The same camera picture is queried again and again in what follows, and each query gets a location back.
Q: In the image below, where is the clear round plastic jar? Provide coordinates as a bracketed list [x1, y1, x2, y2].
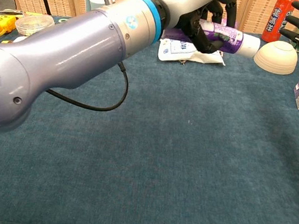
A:
[13, 11, 56, 39]

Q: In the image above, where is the blue table cloth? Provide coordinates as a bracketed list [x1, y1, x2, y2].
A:
[0, 5, 299, 224]

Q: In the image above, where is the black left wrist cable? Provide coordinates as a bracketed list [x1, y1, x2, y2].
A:
[44, 54, 132, 114]

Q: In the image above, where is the yellow tape measure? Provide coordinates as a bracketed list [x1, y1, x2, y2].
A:
[0, 13, 18, 40]

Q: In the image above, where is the white printed snack bag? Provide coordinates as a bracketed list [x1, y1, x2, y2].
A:
[156, 36, 228, 69]

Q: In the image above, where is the orange drink can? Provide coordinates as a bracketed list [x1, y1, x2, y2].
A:
[260, 0, 298, 46]

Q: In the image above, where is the light blue plastic mug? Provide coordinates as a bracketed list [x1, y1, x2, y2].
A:
[84, 0, 117, 14]

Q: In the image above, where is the purple white toothpaste tube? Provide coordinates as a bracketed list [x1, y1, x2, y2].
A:
[161, 14, 263, 60]

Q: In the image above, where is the beige upturned bowl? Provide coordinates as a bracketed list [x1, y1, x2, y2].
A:
[251, 38, 299, 77]

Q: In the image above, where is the razor on yellow blister card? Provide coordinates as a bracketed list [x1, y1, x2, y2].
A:
[0, 8, 44, 22]

